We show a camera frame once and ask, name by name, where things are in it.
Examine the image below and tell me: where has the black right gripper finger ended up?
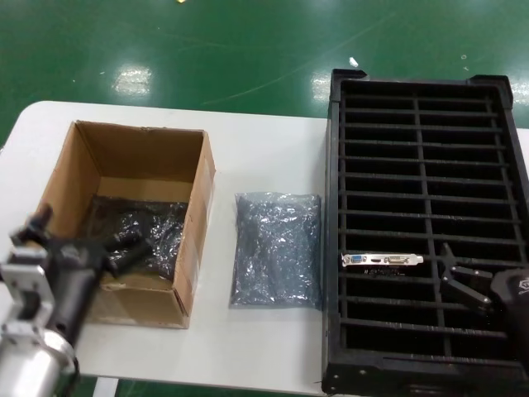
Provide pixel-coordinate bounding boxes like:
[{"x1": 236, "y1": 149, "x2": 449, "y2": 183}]
[{"x1": 437, "y1": 242, "x2": 493, "y2": 316}]

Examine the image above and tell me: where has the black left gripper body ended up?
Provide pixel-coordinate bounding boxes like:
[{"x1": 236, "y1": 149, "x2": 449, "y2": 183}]
[{"x1": 43, "y1": 236, "x2": 111, "y2": 344}]

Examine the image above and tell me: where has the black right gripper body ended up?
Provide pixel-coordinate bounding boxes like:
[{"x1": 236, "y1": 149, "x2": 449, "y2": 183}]
[{"x1": 489, "y1": 266, "x2": 529, "y2": 319}]

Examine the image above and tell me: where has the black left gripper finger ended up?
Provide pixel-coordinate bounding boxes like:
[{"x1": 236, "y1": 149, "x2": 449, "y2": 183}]
[
  {"x1": 102, "y1": 231, "x2": 153, "y2": 277},
  {"x1": 8, "y1": 203, "x2": 54, "y2": 249}
]

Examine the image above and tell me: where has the translucent blue antistatic bag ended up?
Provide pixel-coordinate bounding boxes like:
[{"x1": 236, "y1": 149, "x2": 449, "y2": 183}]
[
  {"x1": 229, "y1": 190, "x2": 323, "y2": 310},
  {"x1": 88, "y1": 193, "x2": 190, "y2": 283}
]

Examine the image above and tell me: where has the open brown cardboard box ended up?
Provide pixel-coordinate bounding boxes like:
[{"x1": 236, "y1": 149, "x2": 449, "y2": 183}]
[{"x1": 36, "y1": 119, "x2": 217, "y2": 330}]

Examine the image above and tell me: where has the black slotted plastic container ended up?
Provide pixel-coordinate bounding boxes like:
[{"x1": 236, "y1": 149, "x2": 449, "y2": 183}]
[{"x1": 321, "y1": 68, "x2": 529, "y2": 397}]

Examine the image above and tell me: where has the white table leg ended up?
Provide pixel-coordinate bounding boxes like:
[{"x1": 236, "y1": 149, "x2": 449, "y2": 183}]
[{"x1": 94, "y1": 378, "x2": 119, "y2": 397}]

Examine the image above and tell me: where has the left wrist camera silver bracket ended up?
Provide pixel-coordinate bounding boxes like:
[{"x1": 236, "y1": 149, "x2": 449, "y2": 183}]
[{"x1": 0, "y1": 242, "x2": 57, "y2": 332}]

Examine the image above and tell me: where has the graphics card with metal bracket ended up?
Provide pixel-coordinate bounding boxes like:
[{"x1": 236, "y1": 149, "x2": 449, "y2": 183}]
[{"x1": 341, "y1": 252, "x2": 426, "y2": 276}]

